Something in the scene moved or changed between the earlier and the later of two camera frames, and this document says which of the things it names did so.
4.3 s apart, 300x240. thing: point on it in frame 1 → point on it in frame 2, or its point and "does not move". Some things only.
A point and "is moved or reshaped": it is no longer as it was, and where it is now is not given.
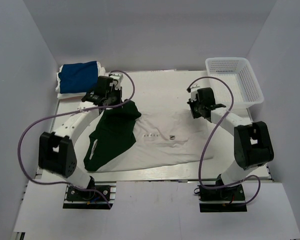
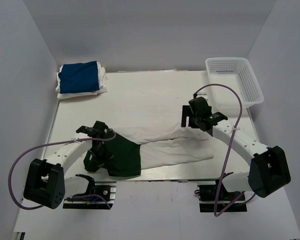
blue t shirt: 78,77 does not move
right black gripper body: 196,106 → 195,119
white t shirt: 101,71 does not move
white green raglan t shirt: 123,139 is moved or reshaped
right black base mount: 230,199 does not move
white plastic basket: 237,72 does not move
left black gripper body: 114,97 → 100,153
